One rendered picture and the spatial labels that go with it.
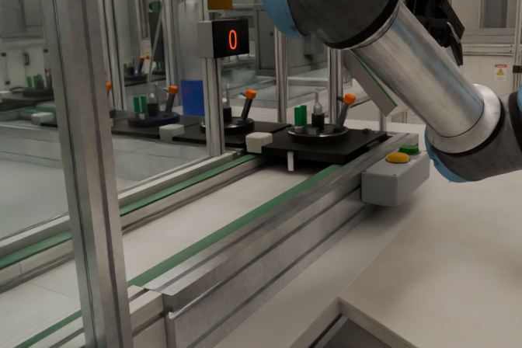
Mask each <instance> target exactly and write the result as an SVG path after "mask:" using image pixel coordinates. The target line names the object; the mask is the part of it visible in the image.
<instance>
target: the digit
mask: <svg viewBox="0 0 522 348"><path fill-rule="evenodd" d="M225 39H226V54H233V53H239V52H240V43H239V26H238V23H225Z"/></svg>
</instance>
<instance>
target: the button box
mask: <svg viewBox="0 0 522 348"><path fill-rule="evenodd" d="M407 155H408V156H409V160H408V161H407V162H390V161H389V160H388V156H385V157H384V158H383V159H381V160H380V161H378V162H376V163H375V164H373V165H372V166H371V167H369V168H368V169H366V170H364V171H363V172H362V173H361V202H362V203H366V204H376V205H381V206H386V207H397V206H398V205H399V204H400V203H401V202H403V201H404V200H405V199H406V198H407V197H408V196H409V195H410V194H412V193H413V192H414V191H415V190H416V189H417V188H418V187H419V186H421V185H422V184H423V183H424V182H425V181H426V180H427V179H429V177H430V157H429V155H428V153H427V150H425V151H424V150H419V153H416V154H407Z"/></svg>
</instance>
